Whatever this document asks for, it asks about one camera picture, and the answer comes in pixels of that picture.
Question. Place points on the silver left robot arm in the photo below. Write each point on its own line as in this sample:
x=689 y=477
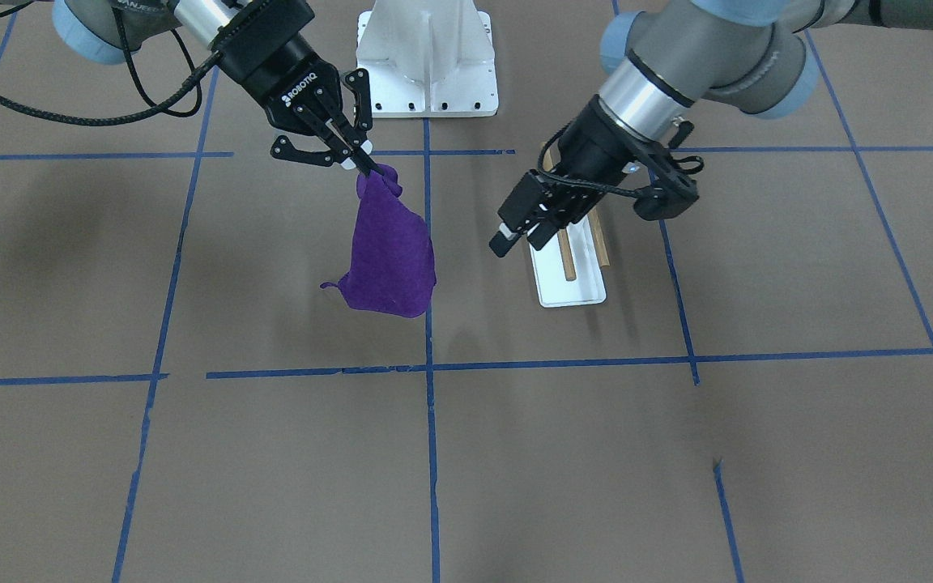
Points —
x=747 y=54

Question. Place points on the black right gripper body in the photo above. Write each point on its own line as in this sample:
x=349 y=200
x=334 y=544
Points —
x=272 y=69

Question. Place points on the purple towel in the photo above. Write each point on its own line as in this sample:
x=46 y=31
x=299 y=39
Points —
x=392 y=269

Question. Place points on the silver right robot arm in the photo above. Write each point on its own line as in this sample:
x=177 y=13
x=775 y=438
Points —
x=109 y=32

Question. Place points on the wooden rack rod rear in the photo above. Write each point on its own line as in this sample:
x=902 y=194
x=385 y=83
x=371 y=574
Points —
x=598 y=239

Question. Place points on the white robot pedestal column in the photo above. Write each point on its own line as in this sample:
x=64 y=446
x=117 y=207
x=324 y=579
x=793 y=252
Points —
x=428 y=59

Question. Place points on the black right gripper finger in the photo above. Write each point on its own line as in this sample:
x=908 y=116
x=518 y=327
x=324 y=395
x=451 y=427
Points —
x=339 y=145
x=357 y=82

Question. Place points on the wooden rack rod front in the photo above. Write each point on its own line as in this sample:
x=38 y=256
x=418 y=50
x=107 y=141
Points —
x=562 y=238

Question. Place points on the wooden rack rod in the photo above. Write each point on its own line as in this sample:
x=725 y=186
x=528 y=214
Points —
x=562 y=238
x=598 y=239

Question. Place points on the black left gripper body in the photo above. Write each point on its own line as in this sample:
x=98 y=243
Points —
x=590 y=162

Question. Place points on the white towel rack base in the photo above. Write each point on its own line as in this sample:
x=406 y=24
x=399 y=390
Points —
x=553 y=291

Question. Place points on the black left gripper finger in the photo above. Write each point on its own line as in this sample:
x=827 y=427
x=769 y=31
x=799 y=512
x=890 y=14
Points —
x=545 y=222
x=523 y=209

